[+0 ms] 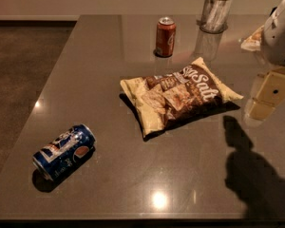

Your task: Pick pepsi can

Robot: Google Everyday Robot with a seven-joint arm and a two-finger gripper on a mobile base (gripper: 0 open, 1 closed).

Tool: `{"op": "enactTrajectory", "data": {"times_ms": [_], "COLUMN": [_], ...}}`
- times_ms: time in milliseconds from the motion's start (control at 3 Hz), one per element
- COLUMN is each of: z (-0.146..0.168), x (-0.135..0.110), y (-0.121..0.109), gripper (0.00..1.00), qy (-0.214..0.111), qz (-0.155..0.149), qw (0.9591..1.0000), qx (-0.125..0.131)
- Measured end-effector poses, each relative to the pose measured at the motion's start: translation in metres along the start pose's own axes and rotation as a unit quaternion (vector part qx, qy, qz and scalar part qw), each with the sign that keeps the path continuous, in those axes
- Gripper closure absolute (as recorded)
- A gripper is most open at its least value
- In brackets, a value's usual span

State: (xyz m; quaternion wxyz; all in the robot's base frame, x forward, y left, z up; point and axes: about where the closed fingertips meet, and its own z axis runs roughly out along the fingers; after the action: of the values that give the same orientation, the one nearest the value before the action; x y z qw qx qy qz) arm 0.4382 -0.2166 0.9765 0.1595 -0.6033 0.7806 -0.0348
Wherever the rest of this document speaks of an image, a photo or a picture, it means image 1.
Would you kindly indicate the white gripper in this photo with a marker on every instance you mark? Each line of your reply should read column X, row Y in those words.
column 279, row 37

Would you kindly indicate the blue pepsi can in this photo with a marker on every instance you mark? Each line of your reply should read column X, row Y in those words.
column 65, row 152

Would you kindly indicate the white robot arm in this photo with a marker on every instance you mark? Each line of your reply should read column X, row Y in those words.
column 269, row 42

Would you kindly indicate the orange soda can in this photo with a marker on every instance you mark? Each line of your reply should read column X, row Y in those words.
column 165, row 37

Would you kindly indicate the small snack packet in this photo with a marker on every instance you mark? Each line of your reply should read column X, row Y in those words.
column 253, row 42

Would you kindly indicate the metal mesh utensil cup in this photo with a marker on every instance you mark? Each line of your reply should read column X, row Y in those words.
column 214, row 16

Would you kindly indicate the sea salt chips bag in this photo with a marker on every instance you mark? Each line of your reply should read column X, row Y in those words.
column 161, row 101

